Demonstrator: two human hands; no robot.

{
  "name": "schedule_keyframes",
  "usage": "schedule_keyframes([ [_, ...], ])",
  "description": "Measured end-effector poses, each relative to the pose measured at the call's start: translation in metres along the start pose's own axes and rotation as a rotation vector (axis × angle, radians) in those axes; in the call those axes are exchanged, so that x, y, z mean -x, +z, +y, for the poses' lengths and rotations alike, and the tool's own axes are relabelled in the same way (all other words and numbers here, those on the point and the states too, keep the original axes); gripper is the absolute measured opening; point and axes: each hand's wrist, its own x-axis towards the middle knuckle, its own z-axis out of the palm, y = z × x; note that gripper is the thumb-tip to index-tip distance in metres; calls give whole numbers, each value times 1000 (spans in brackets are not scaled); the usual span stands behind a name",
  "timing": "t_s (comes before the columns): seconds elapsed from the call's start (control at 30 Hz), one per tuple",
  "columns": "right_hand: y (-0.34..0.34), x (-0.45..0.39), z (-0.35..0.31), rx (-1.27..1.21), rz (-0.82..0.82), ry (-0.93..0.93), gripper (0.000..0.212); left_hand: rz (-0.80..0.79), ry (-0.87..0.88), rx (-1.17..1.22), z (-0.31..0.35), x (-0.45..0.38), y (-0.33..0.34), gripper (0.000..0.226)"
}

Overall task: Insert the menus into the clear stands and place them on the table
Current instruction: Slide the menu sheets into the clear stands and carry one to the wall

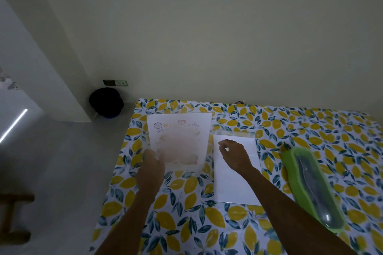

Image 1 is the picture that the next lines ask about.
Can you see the clear plastic sleeve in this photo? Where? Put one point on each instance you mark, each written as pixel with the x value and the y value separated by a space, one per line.
pixel 235 133

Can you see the person's left hand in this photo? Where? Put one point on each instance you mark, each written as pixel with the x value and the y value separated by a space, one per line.
pixel 151 174

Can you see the person's right hand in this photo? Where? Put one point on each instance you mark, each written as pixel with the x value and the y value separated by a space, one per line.
pixel 238 157

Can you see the lemon print tablecloth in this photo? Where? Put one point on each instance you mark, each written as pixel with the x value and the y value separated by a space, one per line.
pixel 191 222

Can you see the person's left fingers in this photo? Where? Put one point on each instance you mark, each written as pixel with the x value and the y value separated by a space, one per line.
pixel 154 156

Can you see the printed paper sheet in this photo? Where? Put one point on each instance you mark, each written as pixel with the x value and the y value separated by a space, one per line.
pixel 182 141

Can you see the blank white paper sheet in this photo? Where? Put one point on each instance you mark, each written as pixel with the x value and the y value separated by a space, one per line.
pixel 230 186

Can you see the person's left forearm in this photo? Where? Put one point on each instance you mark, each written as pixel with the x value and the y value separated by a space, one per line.
pixel 131 222

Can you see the person's right fingers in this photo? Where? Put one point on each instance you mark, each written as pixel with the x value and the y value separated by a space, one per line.
pixel 225 147

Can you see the wooden stool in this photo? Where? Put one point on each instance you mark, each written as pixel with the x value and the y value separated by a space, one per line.
pixel 13 219

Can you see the person's right forearm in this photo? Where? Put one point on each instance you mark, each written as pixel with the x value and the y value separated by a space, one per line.
pixel 287 213

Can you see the green tray with clear lid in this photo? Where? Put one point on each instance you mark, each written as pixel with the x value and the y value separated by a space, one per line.
pixel 314 186

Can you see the black bag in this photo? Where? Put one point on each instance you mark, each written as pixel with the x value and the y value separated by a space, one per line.
pixel 106 103

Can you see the wall power outlet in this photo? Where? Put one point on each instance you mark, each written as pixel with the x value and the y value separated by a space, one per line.
pixel 115 83

